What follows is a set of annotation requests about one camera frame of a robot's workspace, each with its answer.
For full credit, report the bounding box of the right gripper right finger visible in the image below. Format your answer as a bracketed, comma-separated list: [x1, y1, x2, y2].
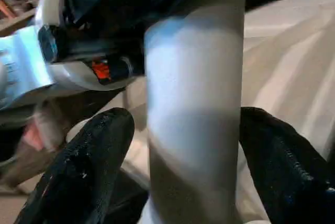
[239, 106, 335, 224]

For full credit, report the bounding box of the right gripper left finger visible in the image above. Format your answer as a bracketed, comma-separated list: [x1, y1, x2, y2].
[15, 107, 136, 224]

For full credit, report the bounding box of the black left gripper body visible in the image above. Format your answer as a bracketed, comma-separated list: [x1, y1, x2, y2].
[39, 0, 215, 86]

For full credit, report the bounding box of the white plastic table top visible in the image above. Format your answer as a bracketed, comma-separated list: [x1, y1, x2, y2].
[65, 0, 335, 224]

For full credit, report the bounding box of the white plastic table leg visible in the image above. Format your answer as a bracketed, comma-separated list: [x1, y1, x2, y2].
[142, 0, 247, 224]

